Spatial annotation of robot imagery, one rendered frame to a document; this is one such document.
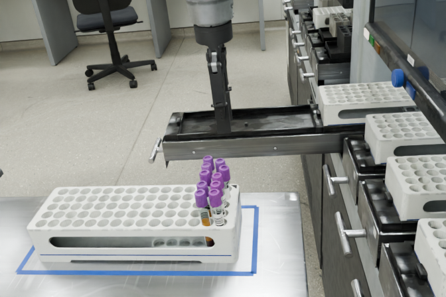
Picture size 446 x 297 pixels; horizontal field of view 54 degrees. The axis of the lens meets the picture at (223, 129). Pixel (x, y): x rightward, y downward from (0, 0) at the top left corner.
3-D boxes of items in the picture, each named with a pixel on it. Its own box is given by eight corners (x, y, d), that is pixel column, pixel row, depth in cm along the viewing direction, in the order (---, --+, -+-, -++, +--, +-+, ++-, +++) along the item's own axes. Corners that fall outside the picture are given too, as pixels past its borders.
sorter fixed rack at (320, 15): (394, 18, 159) (396, 1, 156) (403, 26, 151) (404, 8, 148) (312, 24, 162) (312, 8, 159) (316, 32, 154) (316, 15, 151)
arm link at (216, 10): (233, -16, 85) (236, 14, 88) (188, -11, 86) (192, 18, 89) (231, -6, 77) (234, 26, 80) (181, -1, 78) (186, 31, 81)
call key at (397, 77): (397, 83, 72) (399, 65, 71) (403, 90, 69) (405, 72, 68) (390, 83, 72) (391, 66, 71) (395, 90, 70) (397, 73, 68)
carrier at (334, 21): (341, 40, 138) (342, 21, 135) (334, 40, 138) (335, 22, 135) (334, 30, 148) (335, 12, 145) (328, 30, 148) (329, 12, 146)
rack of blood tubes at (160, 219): (242, 215, 69) (239, 183, 66) (238, 262, 60) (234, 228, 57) (66, 217, 73) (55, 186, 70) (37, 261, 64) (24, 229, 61)
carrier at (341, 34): (350, 56, 125) (352, 36, 122) (343, 57, 125) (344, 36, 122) (343, 44, 135) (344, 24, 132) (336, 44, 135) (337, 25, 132)
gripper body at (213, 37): (230, 25, 81) (235, 71, 85) (231, 13, 88) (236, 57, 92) (190, 28, 81) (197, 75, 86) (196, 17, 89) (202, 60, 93)
